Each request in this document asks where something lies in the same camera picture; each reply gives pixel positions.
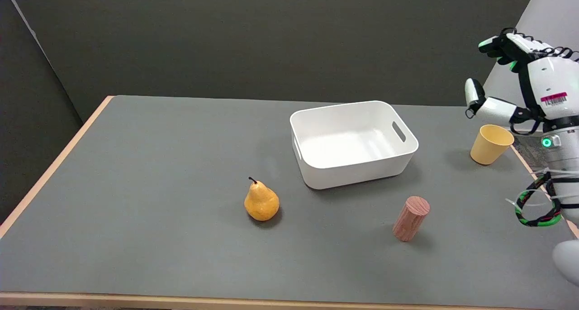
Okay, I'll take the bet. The wooden cylinder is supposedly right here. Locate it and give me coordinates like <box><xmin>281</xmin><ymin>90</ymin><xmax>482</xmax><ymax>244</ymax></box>
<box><xmin>392</xmin><ymin>196</ymin><xmax>431</xmax><ymax>242</ymax></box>

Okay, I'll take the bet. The yellow pear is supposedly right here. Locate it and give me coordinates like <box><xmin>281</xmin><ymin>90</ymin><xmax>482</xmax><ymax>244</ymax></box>
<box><xmin>244</xmin><ymin>176</ymin><xmax>280</xmax><ymax>222</ymax></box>

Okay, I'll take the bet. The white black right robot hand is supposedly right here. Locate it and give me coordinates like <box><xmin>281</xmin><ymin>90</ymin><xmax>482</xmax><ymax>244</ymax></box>
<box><xmin>465</xmin><ymin>28</ymin><xmax>579</xmax><ymax>134</ymax></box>

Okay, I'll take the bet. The white plastic bin with handles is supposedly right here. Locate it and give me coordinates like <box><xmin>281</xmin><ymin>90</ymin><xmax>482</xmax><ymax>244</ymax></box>
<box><xmin>289</xmin><ymin>100</ymin><xmax>419</xmax><ymax>190</ymax></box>

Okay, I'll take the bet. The yellow plastic cup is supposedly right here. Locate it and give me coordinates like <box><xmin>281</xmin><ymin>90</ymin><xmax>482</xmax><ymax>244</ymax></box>
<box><xmin>470</xmin><ymin>124</ymin><xmax>515</xmax><ymax>166</ymax></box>

